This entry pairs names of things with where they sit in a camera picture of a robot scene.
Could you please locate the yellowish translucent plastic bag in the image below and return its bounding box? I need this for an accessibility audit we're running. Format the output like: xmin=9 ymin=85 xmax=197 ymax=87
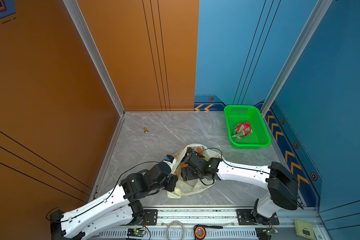
xmin=167 ymin=144 xmax=224 ymax=199

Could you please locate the pink dragon fruit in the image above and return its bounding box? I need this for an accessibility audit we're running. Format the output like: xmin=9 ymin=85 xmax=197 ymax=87
xmin=232 ymin=121 xmax=253 ymax=142

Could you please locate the green plastic mesh basket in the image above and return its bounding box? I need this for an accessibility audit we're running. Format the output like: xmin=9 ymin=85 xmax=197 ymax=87
xmin=224 ymin=105 xmax=272 ymax=150

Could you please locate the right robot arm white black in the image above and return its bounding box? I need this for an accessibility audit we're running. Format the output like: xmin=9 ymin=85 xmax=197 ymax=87
xmin=181 ymin=150 xmax=302 ymax=225

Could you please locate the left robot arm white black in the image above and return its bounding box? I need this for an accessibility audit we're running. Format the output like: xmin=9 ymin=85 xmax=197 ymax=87
xmin=49 ymin=161 xmax=178 ymax=240

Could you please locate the green circuit board left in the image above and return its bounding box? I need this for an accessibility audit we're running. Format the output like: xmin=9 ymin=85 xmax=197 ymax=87
xmin=126 ymin=228 xmax=147 ymax=240

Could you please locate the green circuit board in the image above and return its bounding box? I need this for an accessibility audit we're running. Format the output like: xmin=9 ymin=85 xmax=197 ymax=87
xmin=126 ymin=228 xmax=147 ymax=240
xmin=255 ymin=228 xmax=279 ymax=240

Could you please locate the orange black tape measure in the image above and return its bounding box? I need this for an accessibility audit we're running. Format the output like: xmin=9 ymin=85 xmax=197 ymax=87
xmin=193 ymin=225 xmax=224 ymax=240

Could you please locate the green circuit board right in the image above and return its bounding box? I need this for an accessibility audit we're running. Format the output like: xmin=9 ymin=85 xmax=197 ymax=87
xmin=255 ymin=228 xmax=279 ymax=240

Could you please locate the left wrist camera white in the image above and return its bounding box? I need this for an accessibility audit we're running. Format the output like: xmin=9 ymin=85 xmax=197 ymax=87
xmin=163 ymin=155 xmax=178 ymax=173

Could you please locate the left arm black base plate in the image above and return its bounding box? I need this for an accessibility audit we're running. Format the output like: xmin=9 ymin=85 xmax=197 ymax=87
xmin=139 ymin=209 xmax=158 ymax=226

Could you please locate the coiled white cable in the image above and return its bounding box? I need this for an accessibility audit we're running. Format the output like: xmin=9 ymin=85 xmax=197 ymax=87
xmin=165 ymin=220 xmax=186 ymax=240

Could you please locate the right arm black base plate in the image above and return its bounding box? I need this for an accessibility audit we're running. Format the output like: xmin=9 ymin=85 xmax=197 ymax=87
xmin=236 ymin=209 xmax=280 ymax=226

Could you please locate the light green switch box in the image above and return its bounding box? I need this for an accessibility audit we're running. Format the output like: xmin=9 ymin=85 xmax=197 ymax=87
xmin=294 ymin=219 xmax=316 ymax=240

